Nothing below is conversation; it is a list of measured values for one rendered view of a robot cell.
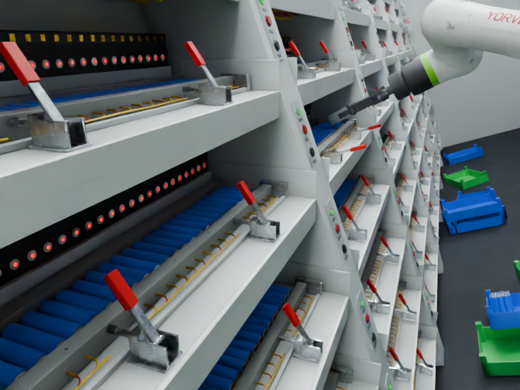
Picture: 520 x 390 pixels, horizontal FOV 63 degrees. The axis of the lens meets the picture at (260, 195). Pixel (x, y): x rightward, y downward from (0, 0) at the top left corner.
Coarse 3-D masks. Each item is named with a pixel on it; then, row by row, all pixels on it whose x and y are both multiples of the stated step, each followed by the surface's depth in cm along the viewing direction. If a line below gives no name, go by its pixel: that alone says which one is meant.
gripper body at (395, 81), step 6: (396, 72) 116; (390, 78) 116; (396, 78) 115; (390, 84) 116; (396, 84) 115; (402, 84) 114; (384, 90) 116; (390, 90) 116; (396, 90) 115; (402, 90) 115; (384, 96) 116; (396, 96) 116; (402, 96) 116
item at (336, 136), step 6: (342, 126) 127; (348, 126) 128; (354, 126) 134; (336, 132) 118; (342, 132) 120; (330, 138) 112; (336, 138) 113; (342, 138) 118; (324, 144) 105; (330, 144) 108; (336, 144) 111; (318, 150) 99
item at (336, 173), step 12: (324, 120) 141; (348, 120) 137; (360, 120) 137; (372, 120) 136; (348, 144) 115; (360, 144) 116; (348, 156) 103; (360, 156) 119; (324, 168) 83; (336, 168) 94; (348, 168) 103; (336, 180) 91
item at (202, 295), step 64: (128, 192) 58; (192, 192) 72; (256, 192) 72; (0, 256) 41; (64, 256) 48; (128, 256) 52; (192, 256) 52; (256, 256) 55; (0, 320) 39; (64, 320) 40; (128, 320) 41; (192, 320) 43; (0, 384) 33; (64, 384) 34; (128, 384) 35; (192, 384) 39
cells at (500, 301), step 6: (492, 294) 170; (498, 294) 168; (504, 294) 167; (492, 300) 167; (498, 300) 165; (504, 300) 164; (510, 300) 164; (492, 306) 167; (498, 306) 165; (504, 306) 164; (510, 306) 163; (498, 312) 165; (504, 312) 164
